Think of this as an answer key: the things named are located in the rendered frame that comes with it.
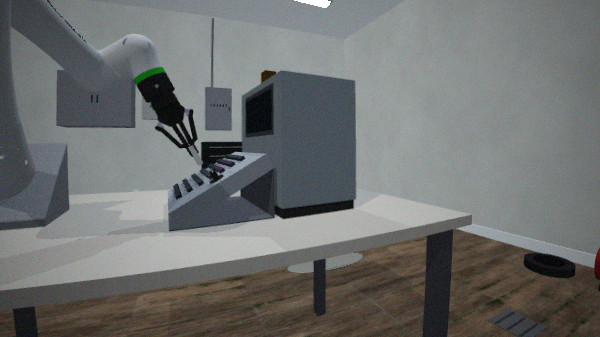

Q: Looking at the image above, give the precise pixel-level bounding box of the grey machine console with keypad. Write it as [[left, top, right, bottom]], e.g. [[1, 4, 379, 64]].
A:
[[168, 70, 356, 231]]

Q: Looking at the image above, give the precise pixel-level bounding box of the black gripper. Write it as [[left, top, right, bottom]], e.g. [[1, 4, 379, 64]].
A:
[[151, 92, 203, 165]]

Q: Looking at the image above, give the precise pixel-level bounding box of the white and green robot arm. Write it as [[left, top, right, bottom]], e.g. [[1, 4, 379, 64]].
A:
[[0, 0, 174, 200]]

